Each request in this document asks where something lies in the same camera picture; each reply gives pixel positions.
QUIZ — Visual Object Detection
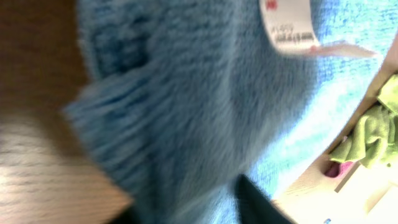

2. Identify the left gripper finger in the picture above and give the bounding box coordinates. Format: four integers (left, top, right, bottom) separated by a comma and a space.
234, 175, 292, 224

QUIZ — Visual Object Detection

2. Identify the blue microfiber cloth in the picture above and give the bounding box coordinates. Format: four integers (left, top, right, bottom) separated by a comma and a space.
65, 0, 382, 223

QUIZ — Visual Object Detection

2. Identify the purple cloth under pile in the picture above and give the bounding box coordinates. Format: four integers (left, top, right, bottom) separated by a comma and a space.
324, 161, 354, 179

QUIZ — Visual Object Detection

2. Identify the crumpled green cloth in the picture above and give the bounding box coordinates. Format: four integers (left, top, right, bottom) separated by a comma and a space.
329, 73, 397, 168

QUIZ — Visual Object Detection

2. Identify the white cloth label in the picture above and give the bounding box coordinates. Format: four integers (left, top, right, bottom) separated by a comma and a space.
259, 0, 377, 58

